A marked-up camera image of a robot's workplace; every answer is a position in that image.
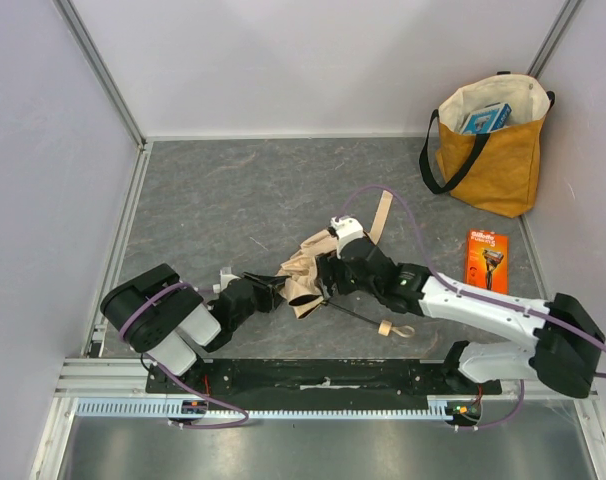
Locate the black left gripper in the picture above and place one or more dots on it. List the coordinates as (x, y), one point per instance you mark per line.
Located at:
(262, 293)

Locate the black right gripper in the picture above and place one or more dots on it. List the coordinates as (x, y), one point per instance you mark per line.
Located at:
(326, 275)

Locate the beige folding umbrella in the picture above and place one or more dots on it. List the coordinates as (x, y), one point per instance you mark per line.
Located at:
(301, 289)

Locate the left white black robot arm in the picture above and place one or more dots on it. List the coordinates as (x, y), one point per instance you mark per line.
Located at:
(166, 319)

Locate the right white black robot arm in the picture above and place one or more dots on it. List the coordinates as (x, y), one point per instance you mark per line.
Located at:
(554, 342)

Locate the orange razor package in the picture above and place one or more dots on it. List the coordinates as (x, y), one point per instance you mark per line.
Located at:
(486, 261)

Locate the mustard tote bag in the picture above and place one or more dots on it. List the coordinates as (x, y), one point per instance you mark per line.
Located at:
(495, 171)

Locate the blue razor box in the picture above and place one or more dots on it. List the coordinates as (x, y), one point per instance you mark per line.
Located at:
(487, 119)

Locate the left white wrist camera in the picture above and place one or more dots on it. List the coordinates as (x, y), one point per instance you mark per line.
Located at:
(226, 276)

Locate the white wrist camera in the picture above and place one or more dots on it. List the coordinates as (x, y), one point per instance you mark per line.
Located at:
(349, 234)
(226, 276)

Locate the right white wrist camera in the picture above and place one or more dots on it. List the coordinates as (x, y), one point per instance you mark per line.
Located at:
(349, 234)

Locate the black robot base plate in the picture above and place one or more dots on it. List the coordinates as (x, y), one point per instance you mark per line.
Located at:
(330, 383)

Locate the white slotted cable duct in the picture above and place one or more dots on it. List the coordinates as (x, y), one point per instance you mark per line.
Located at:
(183, 409)

